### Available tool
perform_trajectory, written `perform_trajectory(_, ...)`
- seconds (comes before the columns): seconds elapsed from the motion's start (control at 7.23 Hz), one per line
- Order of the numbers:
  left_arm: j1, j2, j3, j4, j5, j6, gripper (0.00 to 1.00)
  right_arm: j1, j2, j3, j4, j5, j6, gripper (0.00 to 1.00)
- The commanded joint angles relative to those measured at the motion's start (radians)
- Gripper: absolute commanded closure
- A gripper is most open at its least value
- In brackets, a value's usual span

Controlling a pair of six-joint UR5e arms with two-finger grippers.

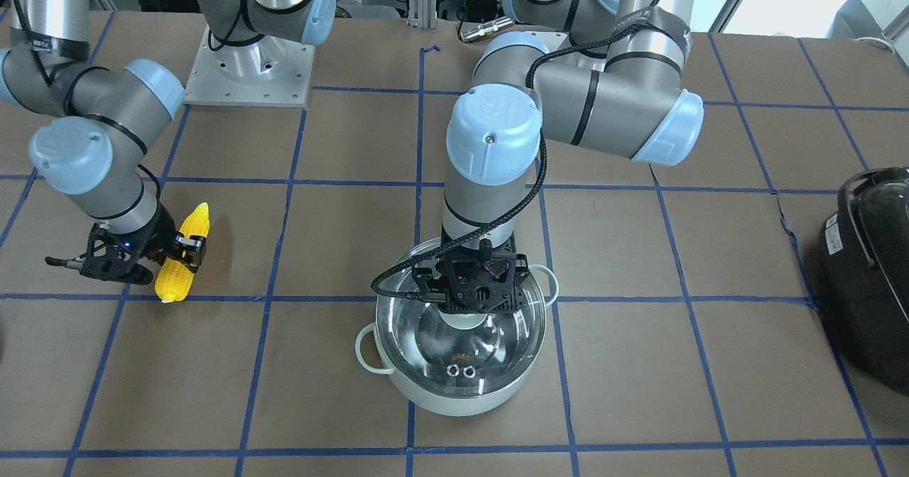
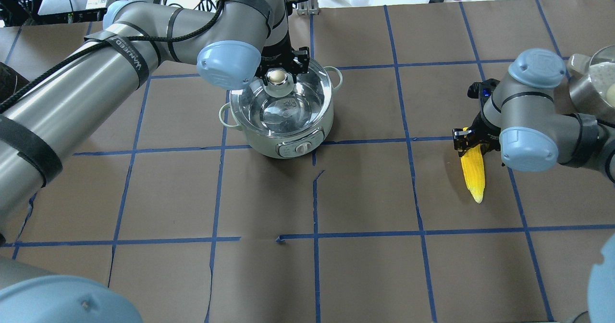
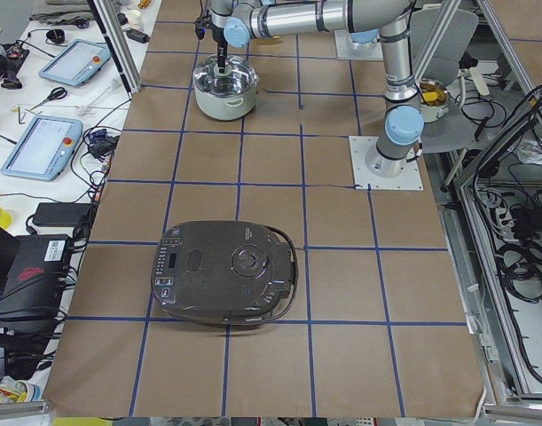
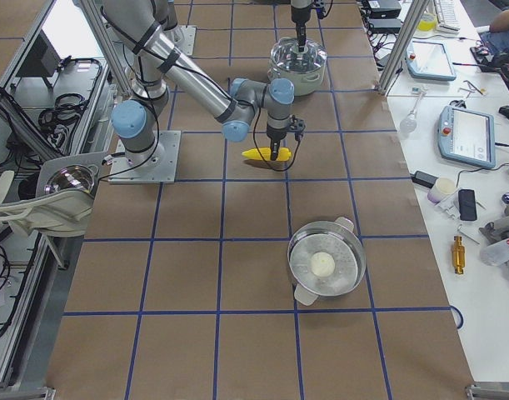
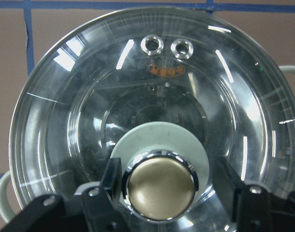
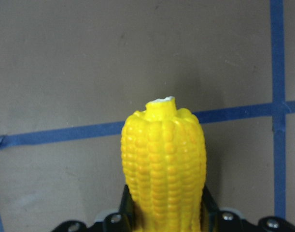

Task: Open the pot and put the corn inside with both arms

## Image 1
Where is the gold metal cylinder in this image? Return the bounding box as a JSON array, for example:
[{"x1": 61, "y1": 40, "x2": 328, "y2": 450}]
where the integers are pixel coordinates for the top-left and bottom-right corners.
[{"x1": 457, "y1": 16, "x2": 514, "y2": 43}]

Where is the pale green electric pot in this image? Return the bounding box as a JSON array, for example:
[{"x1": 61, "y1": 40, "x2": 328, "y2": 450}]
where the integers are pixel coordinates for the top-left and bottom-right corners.
[{"x1": 355, "y1": 239, "x2": 560, "y2": 417}]

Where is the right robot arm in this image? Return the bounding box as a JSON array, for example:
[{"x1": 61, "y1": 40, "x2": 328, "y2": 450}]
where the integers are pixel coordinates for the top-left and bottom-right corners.
[{"x1": 2, "y1": 0, "x2": 337, "y2": 284}]

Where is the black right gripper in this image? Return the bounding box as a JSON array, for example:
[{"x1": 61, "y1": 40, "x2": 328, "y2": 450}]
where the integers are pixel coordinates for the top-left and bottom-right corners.
[{"x1": 45, "y1": 207, "x2": 207, "y2": 284}]

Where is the yellow toy corn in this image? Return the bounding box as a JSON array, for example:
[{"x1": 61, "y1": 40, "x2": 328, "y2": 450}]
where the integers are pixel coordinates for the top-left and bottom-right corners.
[{"x1": 155, "y1": 202, "x2": 211, "y2": 303}]

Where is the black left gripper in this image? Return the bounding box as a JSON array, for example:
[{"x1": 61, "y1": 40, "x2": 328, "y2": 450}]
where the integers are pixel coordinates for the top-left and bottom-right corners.
[{"x1": 412, "y1": 240, "x2": 530, "y2": 313}]

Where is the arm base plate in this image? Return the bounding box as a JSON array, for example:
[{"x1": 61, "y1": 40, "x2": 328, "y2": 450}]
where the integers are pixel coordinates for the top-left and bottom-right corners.
[{"x1": 185, "y1": 28, "x2": 316, "y2": 108}]

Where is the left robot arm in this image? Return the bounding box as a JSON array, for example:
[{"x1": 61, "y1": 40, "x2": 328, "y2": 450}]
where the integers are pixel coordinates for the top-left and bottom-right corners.
[{"x1": 372, "y1": 0, "x2": 704, "y2": 313}]

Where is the dark brown rice cooker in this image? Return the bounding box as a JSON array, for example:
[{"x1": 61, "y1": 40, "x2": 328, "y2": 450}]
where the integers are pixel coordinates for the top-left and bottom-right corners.
[{"x1": 820, "y1": 167, "x2": 908, "y2": 394}]

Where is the glass pot lid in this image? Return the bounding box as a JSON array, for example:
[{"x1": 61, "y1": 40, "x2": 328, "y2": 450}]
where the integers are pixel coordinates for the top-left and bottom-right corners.
[{"x1": 375, "y1": 239, "x2": 548, "y2": 400}]

